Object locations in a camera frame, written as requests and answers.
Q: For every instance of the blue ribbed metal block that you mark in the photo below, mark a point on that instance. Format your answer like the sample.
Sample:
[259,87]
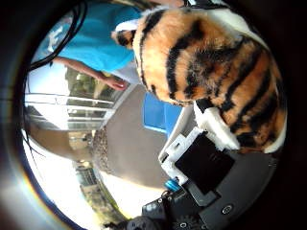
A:
[172,185]

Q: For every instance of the white-framed glass window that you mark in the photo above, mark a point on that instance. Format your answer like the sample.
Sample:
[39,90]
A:
[76,105]

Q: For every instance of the striped tiger plush toy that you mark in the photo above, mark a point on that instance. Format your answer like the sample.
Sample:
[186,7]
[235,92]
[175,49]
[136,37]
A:
[204,64]

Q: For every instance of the person in blue shirt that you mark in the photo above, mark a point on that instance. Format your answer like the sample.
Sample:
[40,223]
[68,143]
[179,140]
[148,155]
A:
[92,38]

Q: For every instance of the blue flat panel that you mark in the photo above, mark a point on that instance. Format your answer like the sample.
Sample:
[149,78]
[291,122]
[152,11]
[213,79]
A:
[158,113]

